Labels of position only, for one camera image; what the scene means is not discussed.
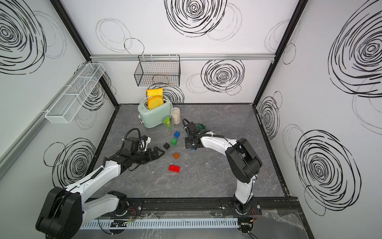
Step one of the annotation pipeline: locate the mint green toaster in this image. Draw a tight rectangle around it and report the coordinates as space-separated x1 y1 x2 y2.
137 96 173 128

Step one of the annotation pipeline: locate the black front rail frame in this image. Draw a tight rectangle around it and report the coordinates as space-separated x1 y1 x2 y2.
125 197 300 216

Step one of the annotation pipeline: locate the red long lego brick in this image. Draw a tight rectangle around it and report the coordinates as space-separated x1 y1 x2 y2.
168 164 181 173

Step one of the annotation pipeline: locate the front orange toast slice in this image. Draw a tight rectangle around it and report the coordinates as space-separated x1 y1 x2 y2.
147 96 164 110

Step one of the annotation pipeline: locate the small green lego brick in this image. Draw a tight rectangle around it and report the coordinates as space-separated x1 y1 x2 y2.
171 138 178 146

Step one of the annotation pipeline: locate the white mesh wall shelf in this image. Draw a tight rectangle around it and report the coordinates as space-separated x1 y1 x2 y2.
45 63 105 123

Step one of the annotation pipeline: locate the beige speckled cup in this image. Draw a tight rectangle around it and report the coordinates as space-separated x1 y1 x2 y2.
171 107 181 124

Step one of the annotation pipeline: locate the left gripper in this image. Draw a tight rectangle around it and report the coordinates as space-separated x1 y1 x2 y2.
131 146 165 164

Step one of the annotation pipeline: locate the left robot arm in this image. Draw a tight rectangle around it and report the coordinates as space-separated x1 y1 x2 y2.
35 137 165 239

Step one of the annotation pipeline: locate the white slotted cable duct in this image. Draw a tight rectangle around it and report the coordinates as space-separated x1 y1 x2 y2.
80 218 239 231

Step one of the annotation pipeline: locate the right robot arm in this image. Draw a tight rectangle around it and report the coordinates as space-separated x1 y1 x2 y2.
182 119 263 215

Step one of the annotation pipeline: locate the clear glass with green packets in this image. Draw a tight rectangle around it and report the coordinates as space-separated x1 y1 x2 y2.
162 116 174 131

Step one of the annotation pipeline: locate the small black lego brick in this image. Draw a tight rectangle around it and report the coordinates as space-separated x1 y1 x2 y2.
163 143 170 150

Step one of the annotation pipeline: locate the rear yellow toast slice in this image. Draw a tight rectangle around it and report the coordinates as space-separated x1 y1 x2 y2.
146 88 163 97

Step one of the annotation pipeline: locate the black wire basket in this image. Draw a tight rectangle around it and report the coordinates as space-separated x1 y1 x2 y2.
134 54 181 87

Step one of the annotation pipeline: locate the dark green long lego brick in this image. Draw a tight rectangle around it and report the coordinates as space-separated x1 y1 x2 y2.
197 123 206 130

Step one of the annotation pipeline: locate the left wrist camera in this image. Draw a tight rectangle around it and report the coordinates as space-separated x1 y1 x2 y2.
140 135 151 148

